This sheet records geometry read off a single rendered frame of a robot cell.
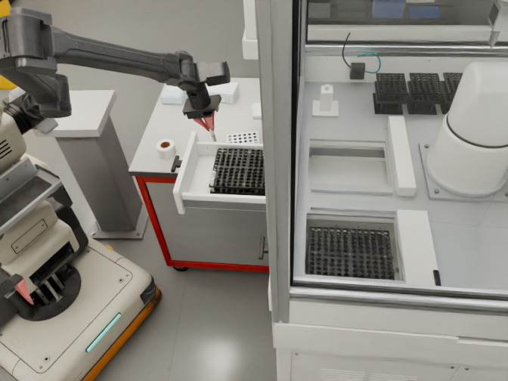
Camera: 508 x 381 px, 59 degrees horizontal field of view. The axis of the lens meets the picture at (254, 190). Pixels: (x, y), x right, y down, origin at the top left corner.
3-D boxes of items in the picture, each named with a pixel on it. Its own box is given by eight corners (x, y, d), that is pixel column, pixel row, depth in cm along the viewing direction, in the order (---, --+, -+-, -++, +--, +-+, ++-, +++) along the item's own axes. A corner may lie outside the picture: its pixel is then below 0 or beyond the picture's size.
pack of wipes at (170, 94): (182, 105, 194) (181, 96, 190) (161, 104, 195) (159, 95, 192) (190, 85, 204) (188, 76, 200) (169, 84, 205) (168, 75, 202)
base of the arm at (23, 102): (38, 85, 130) (4, 106, 123) (47, 75, 123) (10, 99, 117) (60, 109, 133) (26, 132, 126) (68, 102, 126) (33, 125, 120)
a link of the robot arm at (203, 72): (171, 51, 110) (175, 85, 110) (216, 42, 108) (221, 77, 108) (187, 65, 122) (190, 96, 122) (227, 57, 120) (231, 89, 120)
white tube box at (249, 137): (227, 156, 170) (227, 149, 168) (227, 141, 176) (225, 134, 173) (260, 153, 171) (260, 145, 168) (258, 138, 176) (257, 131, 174)
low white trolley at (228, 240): (167, 277, 224) (128, 170, 168) (192, 187, 266) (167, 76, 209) (283, 285, 218) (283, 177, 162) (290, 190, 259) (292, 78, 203)
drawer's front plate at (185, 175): (178, 215, 145) (172, 191, 137) (196, 153, 164) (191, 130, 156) (184, 215, 144) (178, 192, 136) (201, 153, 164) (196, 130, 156)
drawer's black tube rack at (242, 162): (211, 199, 146) (208, 185, 141) (219, 161, 158) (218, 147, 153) (279, 202, 143) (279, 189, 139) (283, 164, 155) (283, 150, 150)
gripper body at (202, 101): (188, 103, 129) (180, 82, 124) (222, 99, 127) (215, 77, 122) (184, 117, 125) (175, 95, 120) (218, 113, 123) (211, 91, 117)
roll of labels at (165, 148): (154, 155, 173) (152, 147, 170) (165, 144, 177) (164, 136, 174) (168, 161, 170) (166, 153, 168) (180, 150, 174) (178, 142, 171)
